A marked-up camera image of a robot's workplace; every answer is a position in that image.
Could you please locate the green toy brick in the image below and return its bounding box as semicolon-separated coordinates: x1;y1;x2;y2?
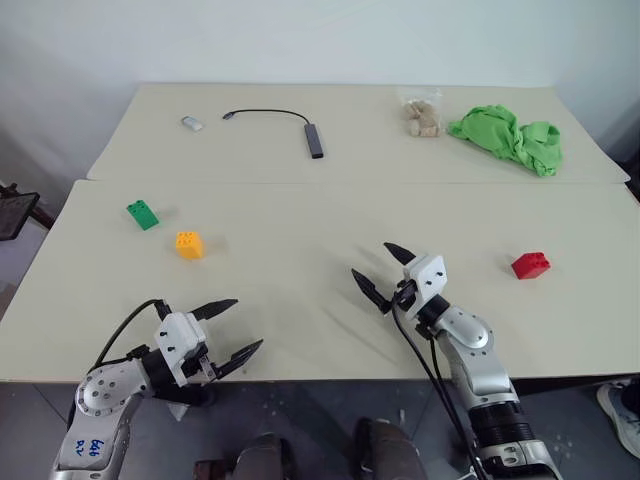
125;199;163;233

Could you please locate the yellow toy brick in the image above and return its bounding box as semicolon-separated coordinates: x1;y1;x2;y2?
174;230;206;262

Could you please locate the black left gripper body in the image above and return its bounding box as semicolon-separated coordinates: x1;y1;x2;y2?
181;344;222;387

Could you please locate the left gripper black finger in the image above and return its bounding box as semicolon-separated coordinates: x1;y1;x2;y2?
191;298;240;322
214;338;265;381

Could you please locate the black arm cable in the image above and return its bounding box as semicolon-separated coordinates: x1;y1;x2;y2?
93;298;172;372
390;293;484;480

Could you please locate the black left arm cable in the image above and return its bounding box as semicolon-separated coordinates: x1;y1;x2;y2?
93;298;172;372

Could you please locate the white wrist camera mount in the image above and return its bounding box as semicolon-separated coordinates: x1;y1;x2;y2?
402;254;450;322
153;311;208;387

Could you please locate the dark rounded shape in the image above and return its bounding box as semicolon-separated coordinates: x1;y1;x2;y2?
234;431;297;480
353;417;427;480

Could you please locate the grey USB hub with cable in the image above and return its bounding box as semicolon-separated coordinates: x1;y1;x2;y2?
221;109;327;162

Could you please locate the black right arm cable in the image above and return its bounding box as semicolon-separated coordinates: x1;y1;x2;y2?
390;293;484;480

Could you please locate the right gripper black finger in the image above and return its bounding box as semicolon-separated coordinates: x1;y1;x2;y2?
382;241;417;267
350;267;395;316

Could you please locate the black metal stand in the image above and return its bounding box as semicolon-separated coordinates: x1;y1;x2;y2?
0;181;42;243

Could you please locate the red toy brick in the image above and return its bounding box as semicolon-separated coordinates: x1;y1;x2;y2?
510;251;552;281

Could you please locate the white grey sneaker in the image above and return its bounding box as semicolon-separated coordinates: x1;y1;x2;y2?
595;377;640;447

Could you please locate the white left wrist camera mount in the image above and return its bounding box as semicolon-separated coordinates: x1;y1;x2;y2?
153;311;208;387

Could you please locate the crumpled green cloth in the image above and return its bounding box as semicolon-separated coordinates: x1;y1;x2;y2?
445;103;565;178

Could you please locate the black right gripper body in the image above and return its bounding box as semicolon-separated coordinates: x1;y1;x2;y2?
391;279;420;314

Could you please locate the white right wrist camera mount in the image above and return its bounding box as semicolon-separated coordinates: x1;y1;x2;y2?
402;254;450;322

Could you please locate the clear bag of corks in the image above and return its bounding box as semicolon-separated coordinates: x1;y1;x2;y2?
396;88;444;138

